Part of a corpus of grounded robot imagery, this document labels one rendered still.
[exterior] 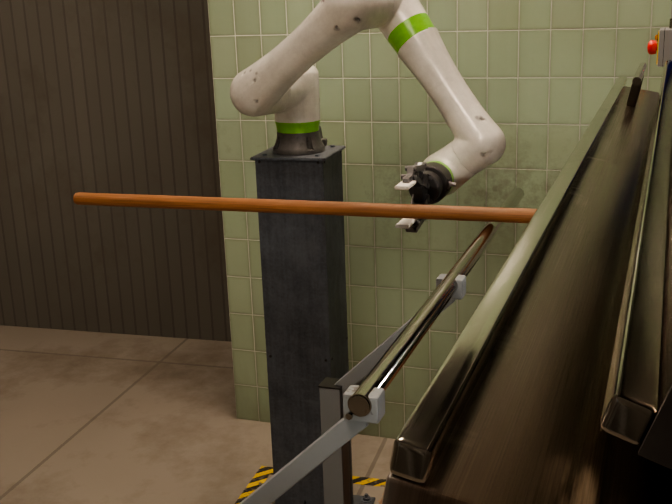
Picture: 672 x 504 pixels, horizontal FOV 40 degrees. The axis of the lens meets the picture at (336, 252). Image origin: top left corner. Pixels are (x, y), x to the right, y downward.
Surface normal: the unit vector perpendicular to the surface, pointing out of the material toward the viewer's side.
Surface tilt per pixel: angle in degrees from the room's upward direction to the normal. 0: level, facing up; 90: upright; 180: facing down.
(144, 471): 0
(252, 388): 90
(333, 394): 90
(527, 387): 11
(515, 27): 90
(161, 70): 90
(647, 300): 20
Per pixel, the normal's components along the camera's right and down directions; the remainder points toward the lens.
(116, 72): -0.27, 0.27
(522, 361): 0.15, -0.93
